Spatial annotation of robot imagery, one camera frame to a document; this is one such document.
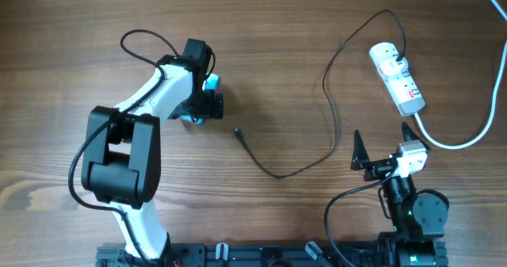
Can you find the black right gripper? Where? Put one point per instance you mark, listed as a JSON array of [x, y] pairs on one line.
[[361, 162]]

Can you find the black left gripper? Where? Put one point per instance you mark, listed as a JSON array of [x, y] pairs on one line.
[[211, 109]]

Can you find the teal Galaxy smartphone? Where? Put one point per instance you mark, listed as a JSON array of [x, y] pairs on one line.
[[212, 83]]

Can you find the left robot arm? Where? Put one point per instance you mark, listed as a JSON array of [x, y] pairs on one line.
[[122, 159]]

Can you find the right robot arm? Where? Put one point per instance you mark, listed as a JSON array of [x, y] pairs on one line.
[[418, 216]]

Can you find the white USB charger plug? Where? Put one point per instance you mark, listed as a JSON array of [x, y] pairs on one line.
[[391, 67]]

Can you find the white power strip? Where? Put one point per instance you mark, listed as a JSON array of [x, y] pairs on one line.
[[402, 88]]

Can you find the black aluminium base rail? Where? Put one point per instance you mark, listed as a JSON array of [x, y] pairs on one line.
[[372, 253]]

